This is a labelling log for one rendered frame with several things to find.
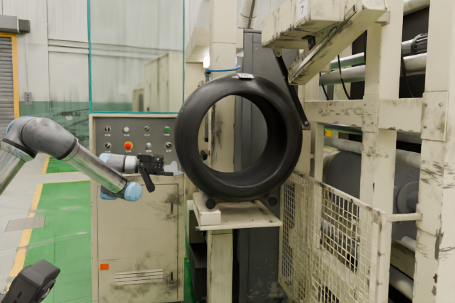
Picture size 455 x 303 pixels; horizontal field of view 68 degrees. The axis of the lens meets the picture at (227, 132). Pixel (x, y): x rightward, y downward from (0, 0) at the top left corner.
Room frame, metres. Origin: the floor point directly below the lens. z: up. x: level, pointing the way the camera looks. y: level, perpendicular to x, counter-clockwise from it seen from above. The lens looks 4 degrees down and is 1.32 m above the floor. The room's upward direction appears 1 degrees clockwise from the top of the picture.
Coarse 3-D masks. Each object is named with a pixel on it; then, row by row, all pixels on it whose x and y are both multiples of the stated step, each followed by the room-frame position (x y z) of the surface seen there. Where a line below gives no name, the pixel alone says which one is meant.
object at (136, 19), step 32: (96, 0) 1.98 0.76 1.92; (128, 0) 2.02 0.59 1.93; (160, 0) 2.05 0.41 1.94; (96, 32) 1.98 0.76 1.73; (128, 32) 2.02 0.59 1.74; (160, 32) 2.05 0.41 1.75; (96, 64) 1.98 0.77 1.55; (128, 64) 2.02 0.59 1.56; (160, 64) 2.05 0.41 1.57; (96, 96) 1.98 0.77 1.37; (128, 96) 2.01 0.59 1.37; (160, 96) 2.05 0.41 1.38
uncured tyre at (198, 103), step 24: (192, 96) 1.44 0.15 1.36; (216, 96) 1.41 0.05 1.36; (240, 96) 1.73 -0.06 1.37; (264, 96) 1.45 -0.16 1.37; (192, 120) 1.39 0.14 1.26; (288, 120) 1.47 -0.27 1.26; (192, 144) 1.39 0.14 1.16; (288, 144) 1.47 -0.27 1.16; (192, 168) 1.40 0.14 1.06; (264, 168) 1.73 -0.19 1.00; (288, 168) 1.48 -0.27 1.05; (216, 192) 1.42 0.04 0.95; (240, 192) 1.43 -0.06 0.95; (264, 192) 1.46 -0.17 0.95
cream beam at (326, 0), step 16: (288, 0) 1.45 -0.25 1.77; (320, 0) 1.25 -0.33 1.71; (336, 0) 1.26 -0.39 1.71; (272, 16) 1.65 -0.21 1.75; (288, 16) 1.44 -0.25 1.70; (304, 16) 1.29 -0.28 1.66; (320, 16) 1.25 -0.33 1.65; (336, 16) 1.26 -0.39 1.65; (272, 32) 1.65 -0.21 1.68; (288, 32) 1.46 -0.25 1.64; (304, 32) 1.46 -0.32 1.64; (320, 32) 1.44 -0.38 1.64; (288, 48) 1.84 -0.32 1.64; (304, 48) 1.84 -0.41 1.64
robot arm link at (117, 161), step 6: (102, 156) 1.41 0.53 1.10; (108, 156) 1.42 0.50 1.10; (114, 156) 1.42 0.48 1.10; (120, 156) 1.43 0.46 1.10; (126, 156) 1.44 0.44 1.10; (108, 162) 1.40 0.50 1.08; (114, 162) 1.41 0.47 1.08; (120, 162) 1.41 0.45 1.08; (114, 168) 1.41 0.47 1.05; (120, 168) 1.42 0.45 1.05
